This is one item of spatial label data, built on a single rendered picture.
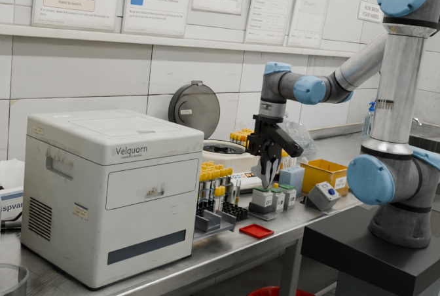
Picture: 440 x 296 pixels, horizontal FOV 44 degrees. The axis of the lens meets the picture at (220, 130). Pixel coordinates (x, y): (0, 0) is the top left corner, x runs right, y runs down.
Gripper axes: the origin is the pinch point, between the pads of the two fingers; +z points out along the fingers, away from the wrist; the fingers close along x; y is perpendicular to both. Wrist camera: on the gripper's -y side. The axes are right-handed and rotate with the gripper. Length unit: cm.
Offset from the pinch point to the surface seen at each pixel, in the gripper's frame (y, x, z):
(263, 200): -0.5, 2.1, 4.0
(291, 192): -1.2, -12.2, 3.9
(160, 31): 56, -7, -39
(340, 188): -5.3, -39.4, 6.3
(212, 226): -4.2, 30.2, 4.5
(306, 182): 4.5, -32.8, 5.6
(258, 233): -7.2, 13.0, 9.4
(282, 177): 5.4, -17.3, 1.9
